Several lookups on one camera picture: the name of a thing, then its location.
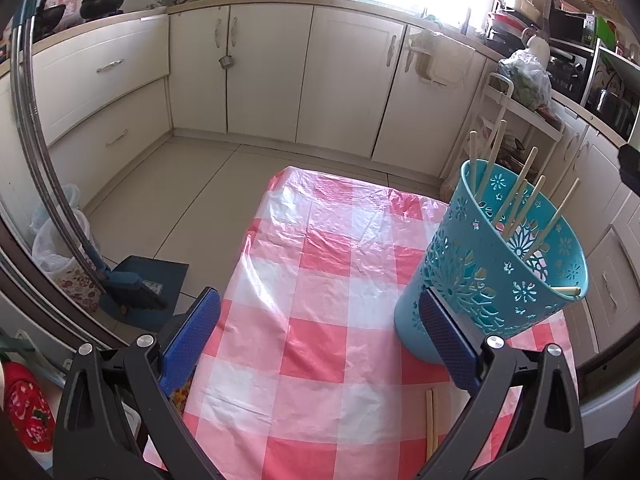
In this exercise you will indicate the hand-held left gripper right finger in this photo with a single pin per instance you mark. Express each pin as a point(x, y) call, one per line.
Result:
point(447, 340)

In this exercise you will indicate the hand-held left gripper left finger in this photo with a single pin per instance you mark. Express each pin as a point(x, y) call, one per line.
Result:
point(192, 330)

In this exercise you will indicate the blue perforated plastic basket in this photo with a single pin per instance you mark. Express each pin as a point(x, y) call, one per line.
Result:
point(415, 320)

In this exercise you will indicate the bamboo chopstick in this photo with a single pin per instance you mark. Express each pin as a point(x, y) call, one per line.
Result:
point(428, 425)

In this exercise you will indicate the bunch of bamboo chopsticks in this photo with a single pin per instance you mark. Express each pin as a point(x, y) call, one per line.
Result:
point(473, 160)

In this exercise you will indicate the glass door steel appliance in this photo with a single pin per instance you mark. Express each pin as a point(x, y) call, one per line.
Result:
point(612, 100)

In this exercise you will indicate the blue hand broom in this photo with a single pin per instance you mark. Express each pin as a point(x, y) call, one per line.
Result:
point(132, 290)

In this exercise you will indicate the blue dustpan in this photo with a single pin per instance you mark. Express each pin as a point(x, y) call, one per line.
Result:
point(150, 270)

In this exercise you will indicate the cream side cabinet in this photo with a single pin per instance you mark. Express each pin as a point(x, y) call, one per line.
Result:
point(605, 270)

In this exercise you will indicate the black toaster oven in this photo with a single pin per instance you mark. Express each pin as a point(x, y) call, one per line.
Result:
point(570, 60)

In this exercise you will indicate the floral waste bin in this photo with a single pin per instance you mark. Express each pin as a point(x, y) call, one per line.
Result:
point(75, 285)

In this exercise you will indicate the red checkered plastic tablecloth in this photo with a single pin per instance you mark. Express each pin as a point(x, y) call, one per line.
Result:
point(325, 310)

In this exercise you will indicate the bag of green vegetables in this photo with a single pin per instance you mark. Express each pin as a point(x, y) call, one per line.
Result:
point(525, 80)

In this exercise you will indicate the white shelf trolley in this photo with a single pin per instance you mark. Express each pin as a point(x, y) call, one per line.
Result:
point(497, 95)

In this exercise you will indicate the clear plastic trash bag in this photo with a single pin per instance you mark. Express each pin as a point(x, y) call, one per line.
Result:
point(50, 255)

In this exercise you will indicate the red floral cushion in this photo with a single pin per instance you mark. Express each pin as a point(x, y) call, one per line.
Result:
point(25, 410)

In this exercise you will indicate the stack of pots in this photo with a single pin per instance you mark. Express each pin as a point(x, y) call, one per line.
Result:
point(505, 25)

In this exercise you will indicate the white door-hung rack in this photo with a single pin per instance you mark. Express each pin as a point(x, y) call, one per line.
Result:
point(430, 67)

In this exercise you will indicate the cream drawer cabinet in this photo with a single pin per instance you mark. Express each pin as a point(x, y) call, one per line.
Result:
point(100, 100)

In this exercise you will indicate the small steel hanging cup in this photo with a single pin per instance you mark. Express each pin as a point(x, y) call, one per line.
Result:
point(226, 62)

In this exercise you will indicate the cream door cabinet row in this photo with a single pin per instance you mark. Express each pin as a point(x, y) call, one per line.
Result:
point(340, 75)

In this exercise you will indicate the black wok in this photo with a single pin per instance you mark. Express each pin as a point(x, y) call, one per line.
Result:
point(50, 14)

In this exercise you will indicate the metal trimmed door frame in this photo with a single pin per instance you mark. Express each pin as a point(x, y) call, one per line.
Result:
point(30, 125)

